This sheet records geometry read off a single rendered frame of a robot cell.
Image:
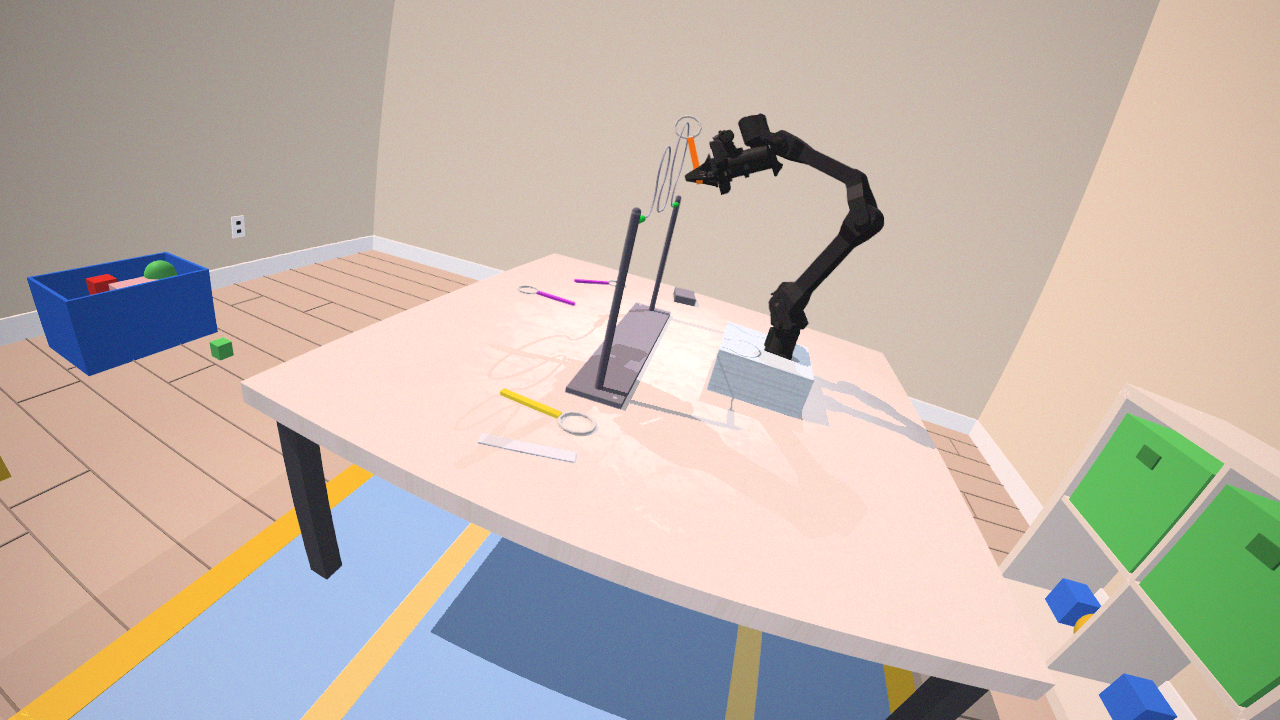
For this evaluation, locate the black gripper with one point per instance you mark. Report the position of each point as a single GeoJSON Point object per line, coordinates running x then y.
{"type": "Point", "coordinates": [722, 168]}

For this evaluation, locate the yellow flat bar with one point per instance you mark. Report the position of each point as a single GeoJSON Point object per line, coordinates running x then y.
{"type": "Point", "coordinates": [547, 410]}

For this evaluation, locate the white flat bar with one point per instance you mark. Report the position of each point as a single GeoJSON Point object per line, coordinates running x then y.
{"type": "Point", "coordinates": [528, 448]}

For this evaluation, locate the orange bar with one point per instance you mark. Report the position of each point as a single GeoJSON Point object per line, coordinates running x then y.
{"type": "Point", "coordinates": [691, 143]}

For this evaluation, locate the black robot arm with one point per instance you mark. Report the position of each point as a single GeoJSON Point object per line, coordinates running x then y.
{"type": "Point", "coordinates": [862, 222]}

